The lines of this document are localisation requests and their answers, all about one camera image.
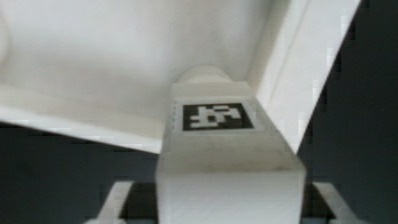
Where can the white table leg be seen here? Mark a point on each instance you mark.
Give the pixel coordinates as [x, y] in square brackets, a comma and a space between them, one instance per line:
[230, 174]

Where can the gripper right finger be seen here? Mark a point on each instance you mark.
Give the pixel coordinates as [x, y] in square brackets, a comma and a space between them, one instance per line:
[326, 209]

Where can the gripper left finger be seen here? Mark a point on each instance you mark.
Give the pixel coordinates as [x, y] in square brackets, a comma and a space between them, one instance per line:
[129, 207]

